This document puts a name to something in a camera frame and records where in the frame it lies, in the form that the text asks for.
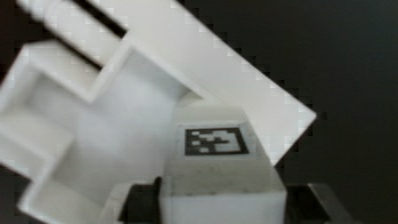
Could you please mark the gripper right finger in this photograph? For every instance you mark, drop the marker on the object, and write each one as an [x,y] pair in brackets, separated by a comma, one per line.
[313,206]

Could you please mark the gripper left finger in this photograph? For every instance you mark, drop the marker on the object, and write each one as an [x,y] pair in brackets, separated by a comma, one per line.
[141,207]

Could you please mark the white chair leg with tag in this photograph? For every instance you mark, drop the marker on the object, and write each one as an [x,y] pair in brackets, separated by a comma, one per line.
[223,188]

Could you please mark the white chair seat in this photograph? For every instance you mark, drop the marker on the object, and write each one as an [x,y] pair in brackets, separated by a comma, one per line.
[95,87]

